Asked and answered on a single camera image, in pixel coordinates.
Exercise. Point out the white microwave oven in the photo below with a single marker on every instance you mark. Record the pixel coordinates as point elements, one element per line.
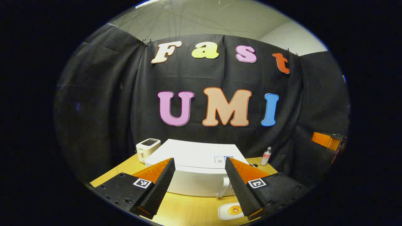
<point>194,157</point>

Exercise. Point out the white toaster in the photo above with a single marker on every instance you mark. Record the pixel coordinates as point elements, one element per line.
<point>147,149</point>

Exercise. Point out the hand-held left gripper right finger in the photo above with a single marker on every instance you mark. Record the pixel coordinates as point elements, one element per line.
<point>241,191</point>

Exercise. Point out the white rectangular plate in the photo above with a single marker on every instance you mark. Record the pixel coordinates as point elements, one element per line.
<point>223,212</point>

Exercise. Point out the round orange doughnut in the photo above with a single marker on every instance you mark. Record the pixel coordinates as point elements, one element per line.
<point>238,211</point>

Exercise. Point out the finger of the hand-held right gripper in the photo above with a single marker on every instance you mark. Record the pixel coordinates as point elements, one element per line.
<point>323,140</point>

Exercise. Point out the small clear bottle pink label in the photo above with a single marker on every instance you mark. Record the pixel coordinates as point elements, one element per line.
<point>265,157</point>

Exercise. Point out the white divided dish with grains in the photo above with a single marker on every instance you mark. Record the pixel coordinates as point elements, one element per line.
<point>254,165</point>

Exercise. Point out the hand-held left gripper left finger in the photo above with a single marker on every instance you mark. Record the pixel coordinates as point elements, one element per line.
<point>157,191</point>

